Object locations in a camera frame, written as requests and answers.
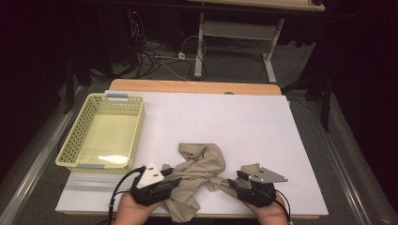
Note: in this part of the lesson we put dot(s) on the dark metal stand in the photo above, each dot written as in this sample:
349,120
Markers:
327,106
69,93

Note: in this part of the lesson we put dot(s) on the light wooden desk top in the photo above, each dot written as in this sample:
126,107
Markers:
256,4

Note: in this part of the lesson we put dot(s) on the pale yellow plastic basket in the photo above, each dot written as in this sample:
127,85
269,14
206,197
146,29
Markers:
106,137

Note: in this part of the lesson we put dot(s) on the person's left hand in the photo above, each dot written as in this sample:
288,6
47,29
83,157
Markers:
134,214

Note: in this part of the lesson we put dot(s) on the beige pants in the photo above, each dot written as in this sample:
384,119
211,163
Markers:
200,165

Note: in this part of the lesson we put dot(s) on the grey metal floor rail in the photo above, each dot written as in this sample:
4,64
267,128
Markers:
31,168
341,175

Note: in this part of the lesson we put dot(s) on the white metal desk frame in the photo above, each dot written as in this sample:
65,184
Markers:
237,30

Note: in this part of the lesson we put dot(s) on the person's right hand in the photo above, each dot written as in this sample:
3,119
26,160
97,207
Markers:
270,215

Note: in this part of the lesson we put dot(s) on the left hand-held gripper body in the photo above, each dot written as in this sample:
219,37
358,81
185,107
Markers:
150,190

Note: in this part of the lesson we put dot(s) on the white power adapter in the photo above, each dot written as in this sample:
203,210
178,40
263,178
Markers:
181,56

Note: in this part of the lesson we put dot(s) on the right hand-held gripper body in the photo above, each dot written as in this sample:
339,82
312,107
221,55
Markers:
256,193

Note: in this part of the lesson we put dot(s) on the white foam board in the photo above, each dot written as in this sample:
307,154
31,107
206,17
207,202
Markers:
219,118

